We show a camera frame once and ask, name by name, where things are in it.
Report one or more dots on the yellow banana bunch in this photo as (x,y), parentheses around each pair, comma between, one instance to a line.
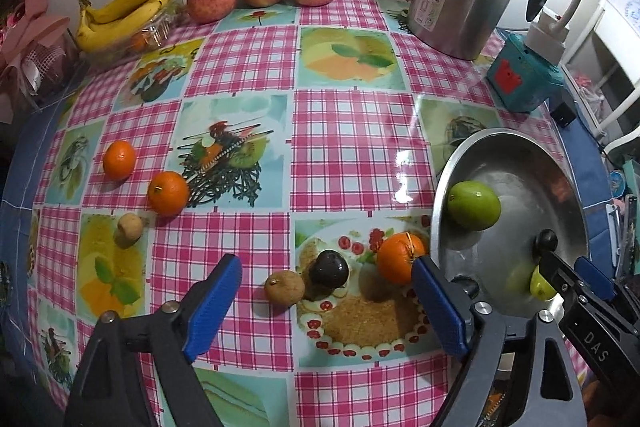
(125,22)

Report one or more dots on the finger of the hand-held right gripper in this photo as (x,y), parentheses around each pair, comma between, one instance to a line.
(595,277)
(557,274)

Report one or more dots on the orange tangerine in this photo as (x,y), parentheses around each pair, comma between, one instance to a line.
(119,160)
(169,192)
(397,257)

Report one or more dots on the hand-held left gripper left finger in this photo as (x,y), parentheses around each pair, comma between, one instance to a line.
(212,307)

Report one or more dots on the pink flower bouquet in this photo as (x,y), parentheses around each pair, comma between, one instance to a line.
(30,37)

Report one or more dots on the small black adapter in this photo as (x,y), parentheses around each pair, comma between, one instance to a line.
(564,113)

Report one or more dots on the round steel plate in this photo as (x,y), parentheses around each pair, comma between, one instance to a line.
(525,187)

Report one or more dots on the clear plastic container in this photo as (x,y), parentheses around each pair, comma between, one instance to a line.
(160,32)

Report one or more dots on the small brown kiwi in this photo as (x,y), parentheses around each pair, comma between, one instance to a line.
(128,229)
(285,288)

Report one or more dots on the teal box with red label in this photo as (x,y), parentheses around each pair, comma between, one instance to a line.
(520,77)

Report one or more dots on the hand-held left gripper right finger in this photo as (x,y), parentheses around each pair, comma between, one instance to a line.
(440,307)

